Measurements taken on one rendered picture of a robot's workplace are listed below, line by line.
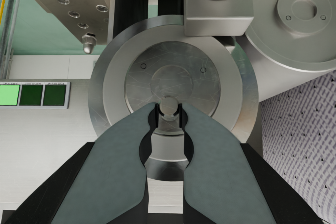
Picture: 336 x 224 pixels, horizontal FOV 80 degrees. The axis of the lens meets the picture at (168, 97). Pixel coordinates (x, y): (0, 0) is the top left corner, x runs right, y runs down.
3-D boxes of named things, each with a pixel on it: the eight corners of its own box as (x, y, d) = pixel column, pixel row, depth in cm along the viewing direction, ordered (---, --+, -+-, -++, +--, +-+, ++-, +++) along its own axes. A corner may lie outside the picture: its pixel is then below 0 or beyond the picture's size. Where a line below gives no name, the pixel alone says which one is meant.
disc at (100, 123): (254, 14, 19) (265, 185, 16) (252, 17, 19) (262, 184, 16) (96, 13, 19) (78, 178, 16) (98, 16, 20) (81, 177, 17)
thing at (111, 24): (122, -105, 23) (112, 46, 19) (148, 16, 46) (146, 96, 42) (118, -105, 23) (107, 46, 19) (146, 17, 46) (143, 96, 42)
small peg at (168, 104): (155, 115, 12) (160, 92, 13) (158, 119, 15) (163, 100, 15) (177, 120, 12) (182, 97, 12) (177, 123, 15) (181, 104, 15)
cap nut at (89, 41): (93, 34, 52) (92, 50, 51) (98, 41, 56) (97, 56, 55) (79, 34, 52) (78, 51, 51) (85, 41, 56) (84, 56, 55)
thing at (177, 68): (222, 42, 16) (219, 138, 15) (217, 52, 18) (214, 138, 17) (129, 36, 16) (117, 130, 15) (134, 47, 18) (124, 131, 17)
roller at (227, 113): (240, 23, 17) (247, 163, 15) (201, 91, 43) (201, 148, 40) (108, 23, 18) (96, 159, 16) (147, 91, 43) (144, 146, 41)
